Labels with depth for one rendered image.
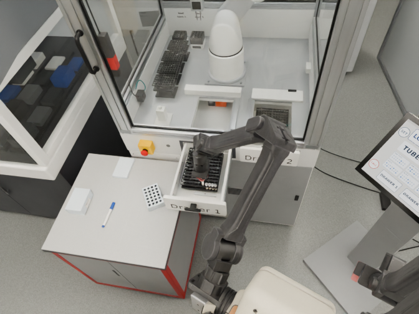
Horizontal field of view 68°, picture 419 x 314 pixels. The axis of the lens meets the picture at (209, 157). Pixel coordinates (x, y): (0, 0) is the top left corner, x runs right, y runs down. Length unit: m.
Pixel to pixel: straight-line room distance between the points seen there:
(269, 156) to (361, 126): 2.27
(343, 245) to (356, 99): 1.51
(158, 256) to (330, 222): 1.38
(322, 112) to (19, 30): 1.34
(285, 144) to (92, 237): 1.11
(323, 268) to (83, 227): 1.51
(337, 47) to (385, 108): 2.16
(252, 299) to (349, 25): 0.85
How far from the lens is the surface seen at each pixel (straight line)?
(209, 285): 0.95
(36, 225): 2.82
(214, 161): 1.54
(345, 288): 2.27
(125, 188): 1.72
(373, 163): 1.49
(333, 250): 2.33
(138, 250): 1.54
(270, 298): 0.78
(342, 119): 3.07
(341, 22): 1.13
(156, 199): 1.60
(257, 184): 0.85
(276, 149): 0.83
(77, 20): 1.32
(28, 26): 1.71
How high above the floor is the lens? 2.15
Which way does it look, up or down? 53 degrees down
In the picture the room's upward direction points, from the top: 8 degrees counter-clockwise
